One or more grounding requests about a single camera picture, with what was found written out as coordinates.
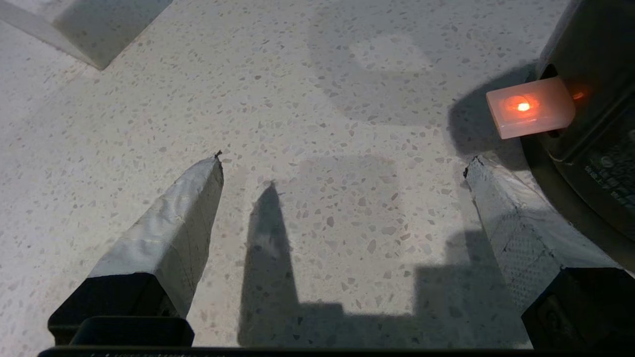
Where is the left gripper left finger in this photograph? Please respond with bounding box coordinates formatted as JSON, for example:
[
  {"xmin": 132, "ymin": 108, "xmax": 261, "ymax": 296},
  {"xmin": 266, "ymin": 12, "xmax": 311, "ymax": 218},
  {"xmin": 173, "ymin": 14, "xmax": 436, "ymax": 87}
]
[{"xmin": 48, "ymin": 151, "xmax": 224, "ymax": 347}]

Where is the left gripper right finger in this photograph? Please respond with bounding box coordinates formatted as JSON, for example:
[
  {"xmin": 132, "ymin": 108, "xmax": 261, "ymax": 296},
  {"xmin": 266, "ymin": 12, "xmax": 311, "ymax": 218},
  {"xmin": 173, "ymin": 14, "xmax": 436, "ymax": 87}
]
[{"xmin": 463, "ymin": 156, "xmax": 635, "ymax": 350}]

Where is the black kettle base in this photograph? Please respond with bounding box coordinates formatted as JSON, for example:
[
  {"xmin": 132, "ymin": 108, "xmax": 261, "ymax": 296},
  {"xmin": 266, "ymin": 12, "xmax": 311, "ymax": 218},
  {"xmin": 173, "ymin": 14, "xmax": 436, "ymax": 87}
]
[{"xmin": 520, "ymin": 135, "xmax": 635, "ymax": 272}]

